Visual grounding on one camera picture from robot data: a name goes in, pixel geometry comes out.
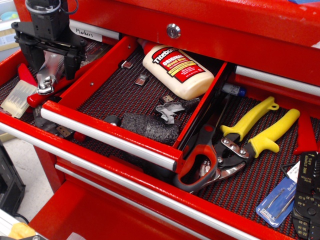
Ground Titebond wood glue bottle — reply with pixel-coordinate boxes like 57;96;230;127
137;38;215;100

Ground red handled pliers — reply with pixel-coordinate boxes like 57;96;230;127
17;62;98;108

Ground red plastic piece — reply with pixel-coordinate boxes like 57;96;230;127
293;111;319;155

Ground black wire stripper tool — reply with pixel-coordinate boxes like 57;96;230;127
292;151;320;240

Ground red metal tool chest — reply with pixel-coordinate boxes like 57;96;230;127
0;0;320;240

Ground small metal connector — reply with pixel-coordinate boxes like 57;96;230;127
134;74;149;87

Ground white Markers label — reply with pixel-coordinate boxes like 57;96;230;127
69;25;103;42

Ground black hex key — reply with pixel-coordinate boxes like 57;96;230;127
280;162;296;178

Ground small red open drawer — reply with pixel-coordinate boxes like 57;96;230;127
41;36;227;173

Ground dark packaged card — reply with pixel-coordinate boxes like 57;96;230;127
80;39;113;67

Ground brown electrical plug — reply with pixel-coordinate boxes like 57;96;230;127
55;125;75;139

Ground clear plastic bit case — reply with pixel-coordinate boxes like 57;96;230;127
0;80;37;119

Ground small usb dongle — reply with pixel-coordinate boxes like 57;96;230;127
159;95;174;105

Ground blue capped marker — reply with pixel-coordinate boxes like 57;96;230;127
222;83;247;97

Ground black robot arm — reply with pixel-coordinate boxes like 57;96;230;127
11;0;87;80

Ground silver chest lock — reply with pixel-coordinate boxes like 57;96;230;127
166;23;181;39

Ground red black handled scissors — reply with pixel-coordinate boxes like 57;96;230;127
173;124;218;193

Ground black rubber foot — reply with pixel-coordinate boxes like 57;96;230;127
103;115;121;127

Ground silver metal box cutter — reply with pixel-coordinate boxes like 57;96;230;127
36;51;65;95

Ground black foam block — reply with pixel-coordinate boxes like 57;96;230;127
121;113;181;146

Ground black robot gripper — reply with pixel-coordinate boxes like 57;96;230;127
11;3;87;80

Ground crumpled grey tape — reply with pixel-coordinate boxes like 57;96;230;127
155;97;200;125

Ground black crate on floor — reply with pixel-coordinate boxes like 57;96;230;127
0;142;26;215

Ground wide red open drawer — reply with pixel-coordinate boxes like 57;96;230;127
0;27;320;240

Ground blue drill bit package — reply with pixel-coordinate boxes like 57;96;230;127
255;161;300;228

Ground yellow handled tin snips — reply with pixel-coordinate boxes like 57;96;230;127
207;96;300;183

